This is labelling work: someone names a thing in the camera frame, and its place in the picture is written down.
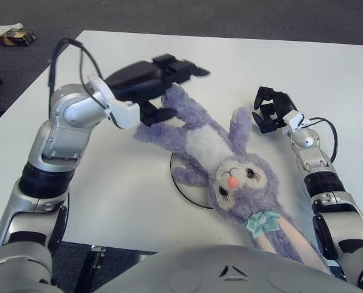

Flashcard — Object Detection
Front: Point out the grey robot torso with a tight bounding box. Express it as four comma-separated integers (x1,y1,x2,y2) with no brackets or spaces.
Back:
94,244,362,293

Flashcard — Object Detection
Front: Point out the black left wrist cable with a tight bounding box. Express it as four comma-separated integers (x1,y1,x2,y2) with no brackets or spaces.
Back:
48,37,115,110

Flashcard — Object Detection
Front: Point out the black and yellow box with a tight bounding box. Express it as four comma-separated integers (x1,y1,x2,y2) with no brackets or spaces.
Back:
1,27,37,47

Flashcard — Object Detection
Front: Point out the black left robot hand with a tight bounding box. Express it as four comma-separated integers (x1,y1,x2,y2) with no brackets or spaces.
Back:
103,53,211,128

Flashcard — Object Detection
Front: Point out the purple plush bunny doll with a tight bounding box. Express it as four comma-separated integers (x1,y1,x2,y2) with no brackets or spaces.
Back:
133,85,331,274

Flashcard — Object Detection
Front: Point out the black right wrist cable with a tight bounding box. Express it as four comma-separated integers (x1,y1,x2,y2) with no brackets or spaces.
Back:
307,117,339,162

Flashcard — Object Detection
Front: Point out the white plate with black rim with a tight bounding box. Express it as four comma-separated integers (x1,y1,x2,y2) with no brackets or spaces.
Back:
170,152,214,211

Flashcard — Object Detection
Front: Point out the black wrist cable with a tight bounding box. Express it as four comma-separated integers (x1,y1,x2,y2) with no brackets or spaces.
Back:
307,117,339,162
48,37,115,110

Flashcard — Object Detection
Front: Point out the black left elbow cable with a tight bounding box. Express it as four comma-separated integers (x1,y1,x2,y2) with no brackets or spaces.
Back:
48,204,69,254

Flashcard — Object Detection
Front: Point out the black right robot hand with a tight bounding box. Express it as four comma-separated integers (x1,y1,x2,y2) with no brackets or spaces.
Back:
251,86,298,134

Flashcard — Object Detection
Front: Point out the black table leg bracket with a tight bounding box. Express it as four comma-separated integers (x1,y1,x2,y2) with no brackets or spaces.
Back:
80,245,107,293

